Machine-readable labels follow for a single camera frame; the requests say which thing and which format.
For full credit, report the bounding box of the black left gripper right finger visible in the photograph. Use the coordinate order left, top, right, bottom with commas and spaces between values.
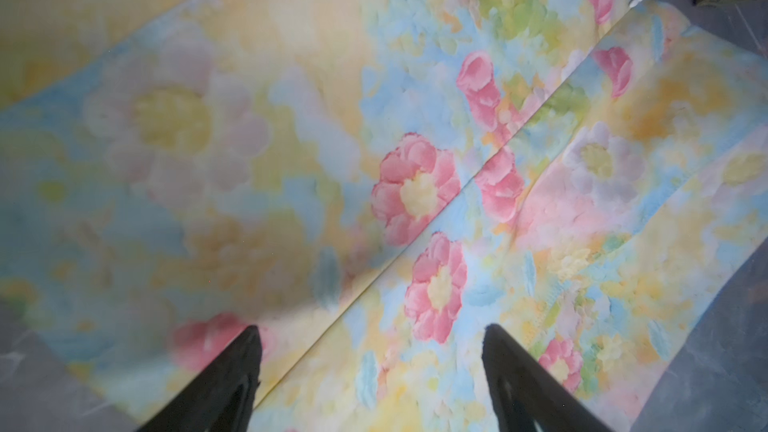
482, 324, 608, 432

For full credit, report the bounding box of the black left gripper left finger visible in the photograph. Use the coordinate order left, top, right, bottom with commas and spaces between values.
138, 325, 263, 432

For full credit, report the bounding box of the pastel floral skirt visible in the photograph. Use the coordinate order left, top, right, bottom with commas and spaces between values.
1, 0, 767, 431

